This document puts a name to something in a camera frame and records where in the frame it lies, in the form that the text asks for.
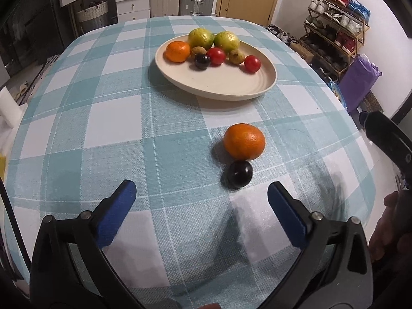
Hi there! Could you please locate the wicker basket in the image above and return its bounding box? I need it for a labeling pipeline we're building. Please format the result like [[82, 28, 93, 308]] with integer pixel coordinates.
[[76, 1, 109, 31]]

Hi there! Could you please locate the wooden shoe rack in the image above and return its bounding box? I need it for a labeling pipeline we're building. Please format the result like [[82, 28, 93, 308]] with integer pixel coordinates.
[[301, 0, 371, 84]]

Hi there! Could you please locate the green citrus fruit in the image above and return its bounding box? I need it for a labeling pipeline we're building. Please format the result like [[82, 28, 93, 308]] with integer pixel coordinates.
[[214, 31, 241, 54], [187, 28, 214, 49]]

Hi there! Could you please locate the dark purple plum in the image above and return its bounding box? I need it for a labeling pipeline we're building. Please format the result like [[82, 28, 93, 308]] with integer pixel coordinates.
[[227, 160, 253, 188], [194, 54, 211, 70]]

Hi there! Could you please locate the black cable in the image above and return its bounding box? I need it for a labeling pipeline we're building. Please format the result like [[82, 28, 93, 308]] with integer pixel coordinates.
[[0, 180, 31, 274]]

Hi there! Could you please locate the orange mandarin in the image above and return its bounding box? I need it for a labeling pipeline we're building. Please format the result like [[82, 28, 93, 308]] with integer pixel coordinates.
[[223, 123, 266, 161], [165, 41, 191, 63]]

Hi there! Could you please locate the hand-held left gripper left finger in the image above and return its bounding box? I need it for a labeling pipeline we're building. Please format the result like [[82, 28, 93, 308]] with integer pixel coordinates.
[[30, 179, 145, 309]]

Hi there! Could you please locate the cream round plate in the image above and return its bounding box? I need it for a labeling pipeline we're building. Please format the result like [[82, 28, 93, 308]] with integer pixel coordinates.
[[155, 35, 277, 101]]

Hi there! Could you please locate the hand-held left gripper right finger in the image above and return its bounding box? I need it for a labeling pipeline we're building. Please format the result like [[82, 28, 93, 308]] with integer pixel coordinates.
[[261, 181, 374, 309]]

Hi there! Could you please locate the pile of shoes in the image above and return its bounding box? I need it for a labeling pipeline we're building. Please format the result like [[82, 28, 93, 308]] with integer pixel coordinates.
[[267, 24, 300, 47]]

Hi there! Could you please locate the purple bag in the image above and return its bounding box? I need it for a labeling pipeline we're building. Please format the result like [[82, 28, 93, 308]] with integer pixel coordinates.
[[338, 54, 382, 110]]

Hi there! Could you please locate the person's right hand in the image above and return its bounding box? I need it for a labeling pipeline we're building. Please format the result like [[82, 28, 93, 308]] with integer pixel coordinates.
[[368, 189, 412, 263]]

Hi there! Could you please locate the teal checked tablecloth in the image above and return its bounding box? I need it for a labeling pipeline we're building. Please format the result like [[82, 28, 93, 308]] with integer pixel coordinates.
[[0, 15, 377, 309]]

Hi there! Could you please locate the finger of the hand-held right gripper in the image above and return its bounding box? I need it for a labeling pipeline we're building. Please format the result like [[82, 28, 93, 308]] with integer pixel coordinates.
[[360, 111, 412, 174]]

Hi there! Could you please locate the white box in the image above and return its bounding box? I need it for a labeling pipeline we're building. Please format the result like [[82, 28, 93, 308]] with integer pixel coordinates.
[[0, 85, 23, 127]]

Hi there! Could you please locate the blue plastic bag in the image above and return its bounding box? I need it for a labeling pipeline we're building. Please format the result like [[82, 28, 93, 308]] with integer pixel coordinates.
[[328, 81, 350, 108]]

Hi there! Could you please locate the woven floor mat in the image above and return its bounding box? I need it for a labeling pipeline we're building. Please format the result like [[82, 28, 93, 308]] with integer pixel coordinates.
[[359, 92, 385, 113]]

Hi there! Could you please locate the red cherry tomato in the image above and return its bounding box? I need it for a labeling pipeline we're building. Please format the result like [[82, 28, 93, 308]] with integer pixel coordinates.
[[206, 47, 226, 66], [244, 55, 261, 73]]

